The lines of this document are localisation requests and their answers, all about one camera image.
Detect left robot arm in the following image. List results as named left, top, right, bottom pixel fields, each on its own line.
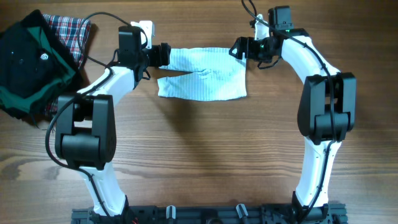
left=53, top=21, right=171, bottom=223

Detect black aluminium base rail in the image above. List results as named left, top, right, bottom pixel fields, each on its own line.
left=70, top=203, right=348, bottom=224

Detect black green folded garment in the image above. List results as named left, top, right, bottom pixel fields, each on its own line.
left=1, top=9, right=81, bottom=119

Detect light blue striped shorts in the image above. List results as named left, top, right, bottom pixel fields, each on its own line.
left=157, top=47, right=247, bottom=101

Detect red plaid folded garment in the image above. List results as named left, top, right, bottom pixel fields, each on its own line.
left=39, top=14, right=91, bottom=117

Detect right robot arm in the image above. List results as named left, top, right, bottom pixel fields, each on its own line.
left=229, top=6, right=357, bottom=223

